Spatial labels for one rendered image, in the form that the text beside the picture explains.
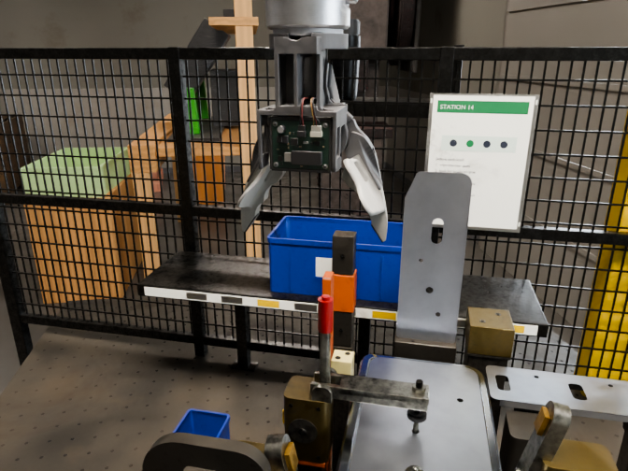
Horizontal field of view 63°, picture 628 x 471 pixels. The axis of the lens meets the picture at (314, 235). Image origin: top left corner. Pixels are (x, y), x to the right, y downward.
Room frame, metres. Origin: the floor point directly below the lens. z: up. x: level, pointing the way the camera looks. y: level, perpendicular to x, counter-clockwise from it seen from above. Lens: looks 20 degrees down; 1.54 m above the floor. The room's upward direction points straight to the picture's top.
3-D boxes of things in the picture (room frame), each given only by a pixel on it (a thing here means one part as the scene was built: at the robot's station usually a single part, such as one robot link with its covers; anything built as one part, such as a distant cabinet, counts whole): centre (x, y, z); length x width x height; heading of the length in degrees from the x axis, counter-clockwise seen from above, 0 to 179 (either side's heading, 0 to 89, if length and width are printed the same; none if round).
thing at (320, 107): (0.49, 0.01, 1.49); 0.09 x 0.08 x 0.12; 168
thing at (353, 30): (1.30, -0.07, 1.52); 0.07 x 0.07 x 0.18
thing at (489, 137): (1.15, -0.37, 1.30); 0.23 x 0.02 x 0.31; 78
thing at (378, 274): (1.09, -0.06, 1.10); 0.30 x 0.17 x 0.13; 79
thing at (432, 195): (0.88, -0.22, 1.17); 0.12 x 0.01 x 0.34; 78
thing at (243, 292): (1.09, -0.05, 1.02); 0.90 x 0.22 x 0.03; 78
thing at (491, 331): (0.87, -0.34, 0.88); 0.08 x 0.08 x 0.36; 78
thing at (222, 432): (0.88, 0.24, 0.75); 0.11 x 0.10 x 0.09; 168
